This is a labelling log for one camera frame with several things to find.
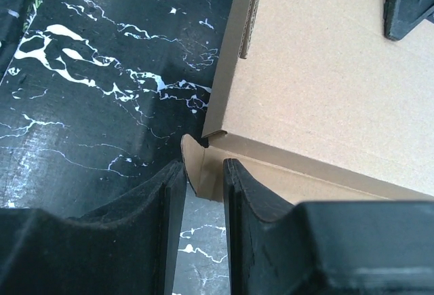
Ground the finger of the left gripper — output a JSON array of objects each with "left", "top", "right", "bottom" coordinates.
[{"left": 384, "top": 0, "right": 433, "bottom": 41}]

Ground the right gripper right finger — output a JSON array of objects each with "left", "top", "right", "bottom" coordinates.
[{"left": 223, "top": 159, "right": 433, "bottom": 294}]

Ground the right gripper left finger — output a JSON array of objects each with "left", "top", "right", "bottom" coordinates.
[{"left": 1, "top": 161, "right": 186, "bottom": 294}]

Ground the brown cardboard box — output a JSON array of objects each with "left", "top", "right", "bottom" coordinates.
[{"left": 181, "top": 0, "right": 433, "bottom": 202}]

